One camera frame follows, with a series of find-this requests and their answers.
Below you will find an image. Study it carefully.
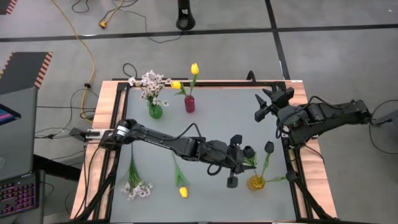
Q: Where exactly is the black table frame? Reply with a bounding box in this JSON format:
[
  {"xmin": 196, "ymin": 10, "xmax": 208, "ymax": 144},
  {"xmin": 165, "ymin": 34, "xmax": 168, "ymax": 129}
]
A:
[{"xmin": 73, "ymin": 77, "xmax": 340, "ymax": 224}]

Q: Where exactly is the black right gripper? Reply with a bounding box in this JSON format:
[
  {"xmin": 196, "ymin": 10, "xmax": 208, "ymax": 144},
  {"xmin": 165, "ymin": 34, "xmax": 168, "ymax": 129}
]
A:
[{"xmin": 254, "ymin": 83, "xmax": 295, "ymax": 123}]

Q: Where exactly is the grey laptop with lit keyboard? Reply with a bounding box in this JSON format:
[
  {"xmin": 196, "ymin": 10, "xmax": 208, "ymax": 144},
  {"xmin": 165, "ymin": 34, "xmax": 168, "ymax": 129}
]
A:
[{"xmin": 0, "ymin": 86, "xmax": 46, "ymax": 218}]

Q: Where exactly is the yellow glass vase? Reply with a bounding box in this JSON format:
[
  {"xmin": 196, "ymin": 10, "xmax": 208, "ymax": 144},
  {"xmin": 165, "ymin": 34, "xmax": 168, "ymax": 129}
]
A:
[{"xmin": 247, "ymin": 174, "xmax": 266, "ymax": 192}]

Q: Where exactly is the thin yellow cord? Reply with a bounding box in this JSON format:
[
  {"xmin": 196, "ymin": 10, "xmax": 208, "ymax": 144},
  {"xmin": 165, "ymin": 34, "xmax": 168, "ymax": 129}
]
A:
[{"xmin": 98, "ymin": 0, "xmax": 125, "ymax": 29}]

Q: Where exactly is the red glass vase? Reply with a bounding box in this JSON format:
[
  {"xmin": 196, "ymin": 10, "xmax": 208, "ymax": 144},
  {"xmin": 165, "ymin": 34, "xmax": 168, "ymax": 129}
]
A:
[{"xmin": 184, "ymin": 94, "xmax": 196, "ymax": 114}]

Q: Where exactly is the thick yellow extension cord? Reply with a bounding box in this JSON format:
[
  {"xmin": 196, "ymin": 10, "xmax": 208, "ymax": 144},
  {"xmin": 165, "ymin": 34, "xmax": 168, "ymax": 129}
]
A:
[{"xmin": 51, "ymin": 0, "xmax": 96, "ymax": 121}]

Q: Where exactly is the black stand base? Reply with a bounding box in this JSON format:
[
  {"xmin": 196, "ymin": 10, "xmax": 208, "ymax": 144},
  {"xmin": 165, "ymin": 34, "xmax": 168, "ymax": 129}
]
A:
[{"xmin": 175, "ymin": 0, "xmax": 197, "ymax": 31}]

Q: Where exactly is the grey floor object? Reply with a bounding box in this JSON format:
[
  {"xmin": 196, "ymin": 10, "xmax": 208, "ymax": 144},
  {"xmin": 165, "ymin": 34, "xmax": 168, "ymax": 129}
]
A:
[{"xmin": 374, "ymin": 109, "xmax": 398, "ymax": 127}]

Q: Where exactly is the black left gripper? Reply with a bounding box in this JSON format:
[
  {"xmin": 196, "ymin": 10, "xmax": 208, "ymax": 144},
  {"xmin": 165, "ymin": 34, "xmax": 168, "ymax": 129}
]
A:
[{"xmin": 213, "ymin": 134, "xmax": 249, "ymax": 189}]

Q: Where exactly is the black power adapter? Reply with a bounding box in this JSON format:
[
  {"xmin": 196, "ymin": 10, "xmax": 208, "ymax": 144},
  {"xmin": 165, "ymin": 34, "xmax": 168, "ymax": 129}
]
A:
[{"xmin": 68, "ymin": 126, "xmax": 91, "ymax": 142}]

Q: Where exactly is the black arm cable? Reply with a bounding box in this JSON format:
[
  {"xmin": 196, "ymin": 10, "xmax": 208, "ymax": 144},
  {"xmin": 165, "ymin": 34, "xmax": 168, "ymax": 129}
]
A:
[
  {"xmin": 306, "ymin": 95, "xmax": 355, "ymax": 108},
  {"xmin": 206, "ymin": 161, "xmax": 223, "ymax": 177},
  {"xmin": 172, "ymin": 122, "xmax": 205, "ymax": 147},
  {"xmin": 275, "ymin": 121, "xmax": 290, "ymax": 140}
]

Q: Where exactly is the green glass vase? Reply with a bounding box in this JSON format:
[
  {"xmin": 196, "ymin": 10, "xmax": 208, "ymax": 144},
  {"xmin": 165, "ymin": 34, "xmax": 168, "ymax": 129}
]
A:
[{"xmin": 147, "ymin": 101, "xmax": 164, "ymax": 119}]

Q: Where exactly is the black floor cable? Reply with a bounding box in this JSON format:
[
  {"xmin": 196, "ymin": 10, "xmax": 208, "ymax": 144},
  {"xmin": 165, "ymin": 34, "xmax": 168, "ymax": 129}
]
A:
[
  {"xmin": 71, "ymin": 0, "xmax": 91, "ymax": 14},
  {"xmin": 369, "ymin": 99, "xmax": 398, "ymax": 156},
  {"xmin": 34, "ymin": 88, "xmax": 97, "ymax": 139},
  {"xmin": 105, "ymin": 0, "xmax": 183, "ymax": 44}
]

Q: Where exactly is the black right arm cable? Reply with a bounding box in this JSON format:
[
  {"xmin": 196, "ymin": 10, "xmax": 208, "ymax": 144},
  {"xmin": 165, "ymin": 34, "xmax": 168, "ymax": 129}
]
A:
[
  {"xmin": 306, "ymin": 95, "xmax": 355, "ymax": 108},
  {"xmin": 275, "ymin": 121, "xmax": 290, "ymax": 140}
]

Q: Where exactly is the dark tablet screen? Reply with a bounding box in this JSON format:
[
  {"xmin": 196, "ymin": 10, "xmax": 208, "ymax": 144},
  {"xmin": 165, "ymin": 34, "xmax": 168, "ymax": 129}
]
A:
[{"xmin": 0, "ymin": 104, "xmax": 22, "ymax": 126}]

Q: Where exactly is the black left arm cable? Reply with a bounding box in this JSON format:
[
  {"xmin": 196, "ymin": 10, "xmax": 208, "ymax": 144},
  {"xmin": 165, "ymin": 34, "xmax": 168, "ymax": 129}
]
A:
[
  {"xmin": 206, "ymin": 161, "xmax": 223, "ymax": 177},
  {"xmin": 172, "ymin": 122, "xmax": 205, "ymax": 147}
]

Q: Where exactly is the grey table mat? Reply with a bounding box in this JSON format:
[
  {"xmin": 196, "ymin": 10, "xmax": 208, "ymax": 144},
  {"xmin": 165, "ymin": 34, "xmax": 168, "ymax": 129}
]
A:
[{"xmin": 109, "ymin": 86, "xmax": 298, "ymax": 223}]

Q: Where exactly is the white artificial flower bunch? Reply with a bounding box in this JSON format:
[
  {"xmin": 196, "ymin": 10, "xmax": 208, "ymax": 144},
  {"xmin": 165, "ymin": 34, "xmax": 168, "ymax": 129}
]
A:
[
  {"xmin": 127, "ymin": 69, "xmax": 172, "ymax": 108},
  {"xmin": 120, "ymin": 142, "xmax": 154, "ymax": 202}
]

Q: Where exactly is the black artificial tulip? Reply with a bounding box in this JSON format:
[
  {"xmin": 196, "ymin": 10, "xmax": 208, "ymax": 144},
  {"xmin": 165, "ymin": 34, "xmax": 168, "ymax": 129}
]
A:
[
  {"xmin": 260, "ymin": 141, "xmax": 275, "ymax": 179},
  {"xmin": 243, "ymin": 145, "xmax": 259, "ymax": 179},
  {"xmin": 264, "ymin": 170, "xmax": 299, "ymax": 184}
]

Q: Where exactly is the black mat with orange stripes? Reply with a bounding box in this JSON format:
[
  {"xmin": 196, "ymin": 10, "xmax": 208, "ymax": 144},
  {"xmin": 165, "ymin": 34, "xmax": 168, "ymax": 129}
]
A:
[
  {"xmin": 0, "ymin": 51, "xmax": 54, "ymax": 95},
  {"xmin": 0, "ymin": 0, "xmax": 18, "ymax": 15}
]

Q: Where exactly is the yellow artificial tulip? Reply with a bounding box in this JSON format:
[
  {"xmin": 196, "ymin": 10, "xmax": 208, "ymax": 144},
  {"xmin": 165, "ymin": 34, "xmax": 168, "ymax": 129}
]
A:
[
  {"xmin": 171, "ymin": 151, "xmax": 190, "ymax": 199},
  {"xmin": 170, "ymin": 80, "xmax": 190, "ymax": 97},
  {"xmin": 188, "ymin": 62, "xmax": 200, "ymax": 97}
]

